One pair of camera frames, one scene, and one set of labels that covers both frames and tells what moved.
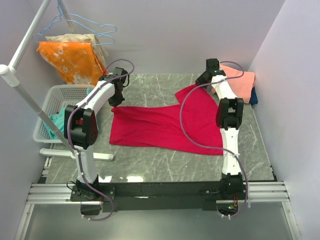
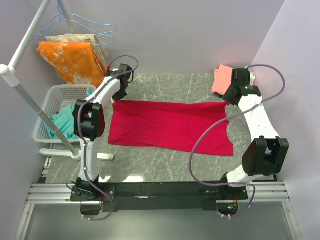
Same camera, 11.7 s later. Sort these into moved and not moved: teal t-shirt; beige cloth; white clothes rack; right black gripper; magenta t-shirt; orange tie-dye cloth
Moved: magenta t-shirt; right black gripper
Not moved: beige cloth; white clothes rack; teal t-shirt; orange tie-dye cloth
